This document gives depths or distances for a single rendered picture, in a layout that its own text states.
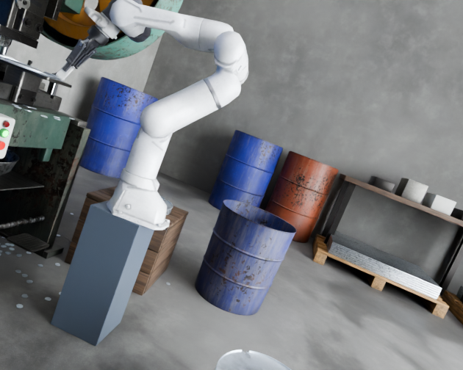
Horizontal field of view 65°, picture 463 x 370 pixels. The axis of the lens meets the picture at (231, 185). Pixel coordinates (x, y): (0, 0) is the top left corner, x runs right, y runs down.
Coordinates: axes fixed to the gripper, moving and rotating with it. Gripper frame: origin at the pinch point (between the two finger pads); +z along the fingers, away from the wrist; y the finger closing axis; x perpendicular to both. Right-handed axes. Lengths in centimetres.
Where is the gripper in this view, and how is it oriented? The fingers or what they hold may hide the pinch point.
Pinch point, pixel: (65, 71)
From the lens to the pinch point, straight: 156.4
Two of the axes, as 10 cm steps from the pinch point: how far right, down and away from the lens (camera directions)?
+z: -7.1, 7.0, 0.9
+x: -7.0, -7.0, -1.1
